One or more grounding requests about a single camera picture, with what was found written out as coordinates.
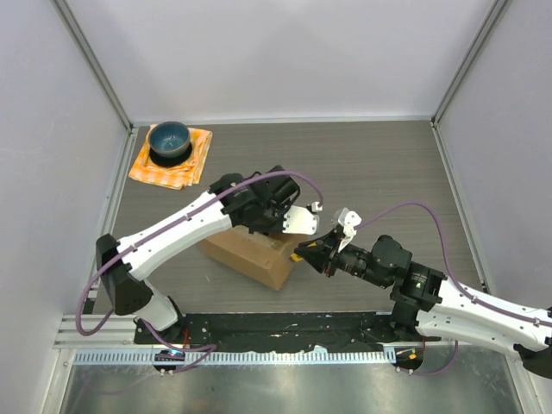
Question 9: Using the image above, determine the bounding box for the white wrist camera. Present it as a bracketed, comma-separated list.
[282, 202, 323, 235]
[332, 207, 361, 253]

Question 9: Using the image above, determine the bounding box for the blue ceramic bowl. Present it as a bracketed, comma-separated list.
[147, 122, 191, 159]

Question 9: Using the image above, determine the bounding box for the brown cardboard express box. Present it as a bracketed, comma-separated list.
[198, 226, 309, 291]

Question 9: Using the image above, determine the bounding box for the aluminium frame rail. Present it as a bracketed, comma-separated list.
[53, 313, 139, 348]

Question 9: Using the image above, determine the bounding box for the orange checkered cloth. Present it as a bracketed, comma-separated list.
[128, 124, 213, 190]

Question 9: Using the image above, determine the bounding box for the white slotted cable duct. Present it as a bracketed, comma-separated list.
[73, 346, 396, 367]

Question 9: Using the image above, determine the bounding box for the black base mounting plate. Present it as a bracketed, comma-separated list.
[161, 311, 422, 354]

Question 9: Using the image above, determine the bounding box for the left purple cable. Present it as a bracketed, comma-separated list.
[75, 170, 325, 375]

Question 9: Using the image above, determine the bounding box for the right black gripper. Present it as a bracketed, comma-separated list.
[296, 227, 391, 288]

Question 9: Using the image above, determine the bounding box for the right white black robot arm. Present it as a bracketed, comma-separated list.
[294, 230, 551, 379]

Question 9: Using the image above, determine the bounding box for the purple cable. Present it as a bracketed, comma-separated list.
[355, 201, 552, 375]
[75, 170, 325, 375]

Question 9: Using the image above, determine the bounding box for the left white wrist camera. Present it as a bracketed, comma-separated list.
[282, 202, 323, 235]

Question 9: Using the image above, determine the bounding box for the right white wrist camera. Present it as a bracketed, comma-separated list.
[332, 207, 361, 253]

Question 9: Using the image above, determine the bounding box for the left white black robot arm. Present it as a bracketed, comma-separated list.
[95, 166, 317, 344]

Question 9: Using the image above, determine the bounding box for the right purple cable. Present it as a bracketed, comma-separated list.
[355, 201, 552, 375]

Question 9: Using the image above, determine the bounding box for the black round coaster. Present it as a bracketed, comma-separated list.
[149, 144, 193, 168]

